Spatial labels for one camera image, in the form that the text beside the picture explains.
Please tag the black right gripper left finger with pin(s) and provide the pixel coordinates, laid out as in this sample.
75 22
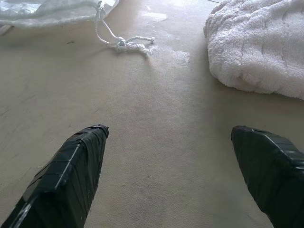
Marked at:
61 180

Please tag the white fluffy towel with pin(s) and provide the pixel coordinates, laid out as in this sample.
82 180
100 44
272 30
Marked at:
259 45

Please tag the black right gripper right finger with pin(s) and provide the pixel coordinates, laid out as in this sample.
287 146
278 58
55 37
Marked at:
273 166

